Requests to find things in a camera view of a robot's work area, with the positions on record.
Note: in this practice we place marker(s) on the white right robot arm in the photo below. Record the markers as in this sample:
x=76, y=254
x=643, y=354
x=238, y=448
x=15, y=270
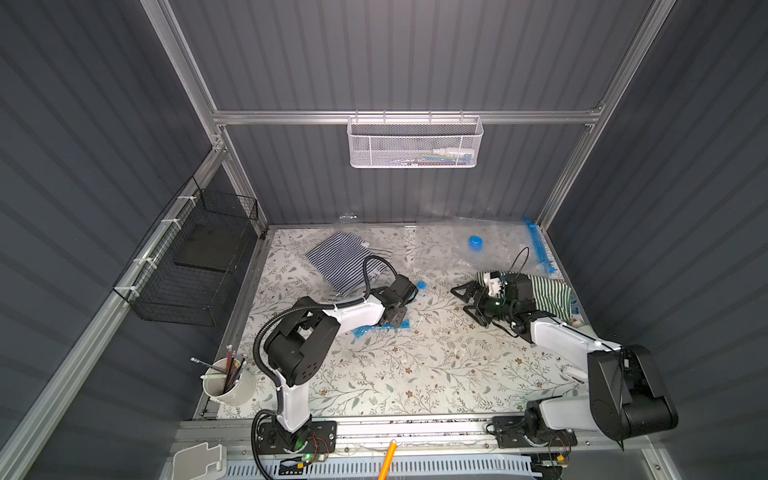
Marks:
x=626, y=395

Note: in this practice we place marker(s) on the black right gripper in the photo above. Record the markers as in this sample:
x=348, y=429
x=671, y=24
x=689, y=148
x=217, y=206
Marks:
x=485, y=301

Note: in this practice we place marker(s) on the clear vacuum bag blue zipper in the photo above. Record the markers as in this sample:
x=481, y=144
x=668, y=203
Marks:
x=372, y=282

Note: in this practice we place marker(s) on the aluminium corner frame post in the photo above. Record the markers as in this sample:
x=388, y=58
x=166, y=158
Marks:
x=636, y=52

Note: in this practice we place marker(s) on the green white striped garment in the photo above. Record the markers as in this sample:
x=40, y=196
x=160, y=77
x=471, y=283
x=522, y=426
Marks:
x=550, y=295

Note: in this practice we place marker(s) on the blue white striped garment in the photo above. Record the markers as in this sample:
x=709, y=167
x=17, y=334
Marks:
x=339, y=259

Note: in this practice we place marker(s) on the blue round valve cap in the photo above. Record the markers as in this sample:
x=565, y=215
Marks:
x=475, y=243

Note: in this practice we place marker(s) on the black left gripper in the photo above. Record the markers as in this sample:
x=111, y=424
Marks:
x=395, y=313

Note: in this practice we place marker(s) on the orange pencil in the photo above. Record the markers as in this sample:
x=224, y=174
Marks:
x=388, y=460

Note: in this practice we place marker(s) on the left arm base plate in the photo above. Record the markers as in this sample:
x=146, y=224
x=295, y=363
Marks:
x=313, y=438

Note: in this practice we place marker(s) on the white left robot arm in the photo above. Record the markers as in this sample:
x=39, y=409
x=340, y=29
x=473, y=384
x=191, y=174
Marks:
x=291, y=347

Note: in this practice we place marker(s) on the black wire wall basket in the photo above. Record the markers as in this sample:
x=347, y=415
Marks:
x=196, y=263

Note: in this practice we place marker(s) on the white pen cup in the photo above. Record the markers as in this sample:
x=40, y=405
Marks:
x=233, y=389

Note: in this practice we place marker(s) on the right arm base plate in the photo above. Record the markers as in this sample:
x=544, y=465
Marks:
x=517, y=431

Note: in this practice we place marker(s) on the white wire wall basket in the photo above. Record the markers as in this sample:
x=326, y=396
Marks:
x=417, y=143

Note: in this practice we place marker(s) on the white plastic bracket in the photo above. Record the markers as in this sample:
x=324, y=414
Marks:
x=200, y=462

